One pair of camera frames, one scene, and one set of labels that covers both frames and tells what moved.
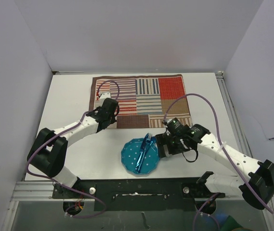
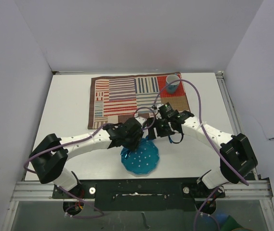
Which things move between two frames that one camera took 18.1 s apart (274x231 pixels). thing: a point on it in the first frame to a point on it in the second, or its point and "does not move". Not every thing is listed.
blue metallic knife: [141, 154] to [127, 154]
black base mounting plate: [136, 194] does not move
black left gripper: [112, 119] to [133, 146]
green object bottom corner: [230, 224] does not move
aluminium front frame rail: [43, 191] does not move
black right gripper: [163, 139] to [160, 133]
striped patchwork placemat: [144, 102] does not move
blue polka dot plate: [130, 153] does not move
